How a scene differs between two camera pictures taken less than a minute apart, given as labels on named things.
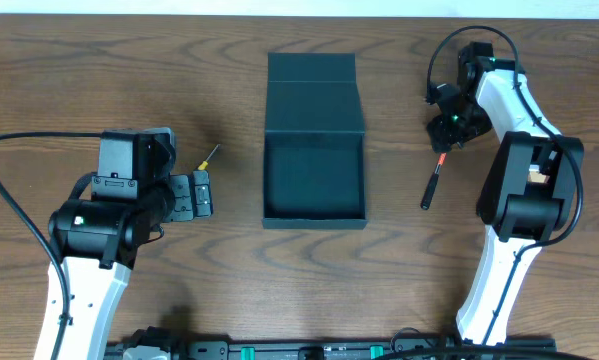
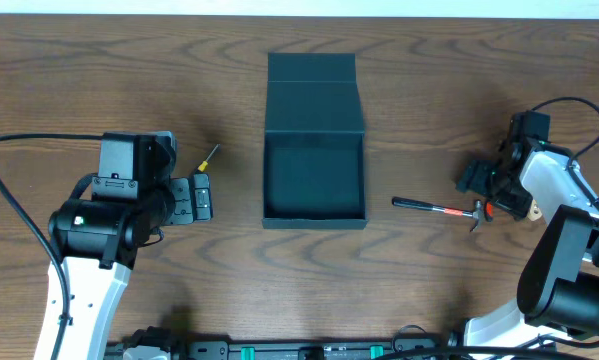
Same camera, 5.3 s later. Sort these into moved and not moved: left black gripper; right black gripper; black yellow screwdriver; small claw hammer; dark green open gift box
Moved: small claw hammer; right black gripper
Not moved: black yellow screwdriver; left black gripper; dark green open gift box
